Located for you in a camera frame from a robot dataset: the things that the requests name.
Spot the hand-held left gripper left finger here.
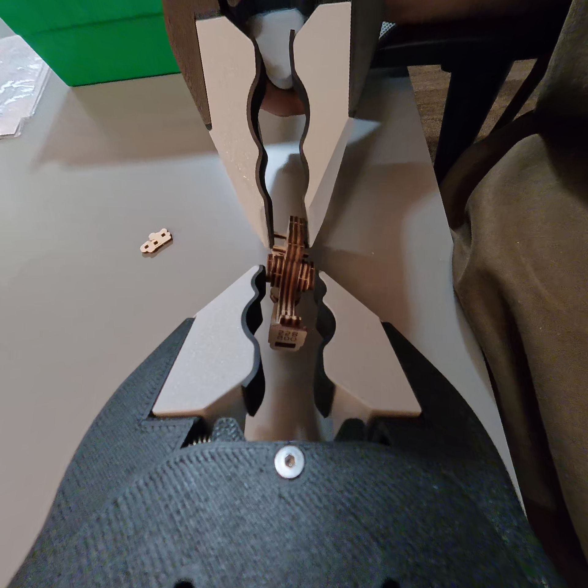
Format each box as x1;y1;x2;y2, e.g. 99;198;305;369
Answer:
151;265;269;431

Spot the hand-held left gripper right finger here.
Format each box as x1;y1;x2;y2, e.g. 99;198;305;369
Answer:
315;271;423;427

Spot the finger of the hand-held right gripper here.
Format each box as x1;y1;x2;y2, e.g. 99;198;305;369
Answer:
288;1;355;245
195;15;276;250

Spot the layered wooden puzzle model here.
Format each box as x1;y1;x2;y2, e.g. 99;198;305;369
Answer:
266;215;318;352

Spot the small wooden puzzle piece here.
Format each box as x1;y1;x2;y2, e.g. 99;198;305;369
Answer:
139;228;173;255

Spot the grey desk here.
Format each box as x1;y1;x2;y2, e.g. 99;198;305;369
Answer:
0;18;526;588

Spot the person's right hand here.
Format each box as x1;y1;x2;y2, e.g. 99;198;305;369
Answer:
259;87;307;116

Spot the green plastic bin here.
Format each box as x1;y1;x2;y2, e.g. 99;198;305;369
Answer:
0;0;182;88

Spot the clear sleeved paper sheet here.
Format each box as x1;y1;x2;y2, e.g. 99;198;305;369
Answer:
0;34;52;140

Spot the person's olive clothing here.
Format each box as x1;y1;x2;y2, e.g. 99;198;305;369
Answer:
440;0;588;588

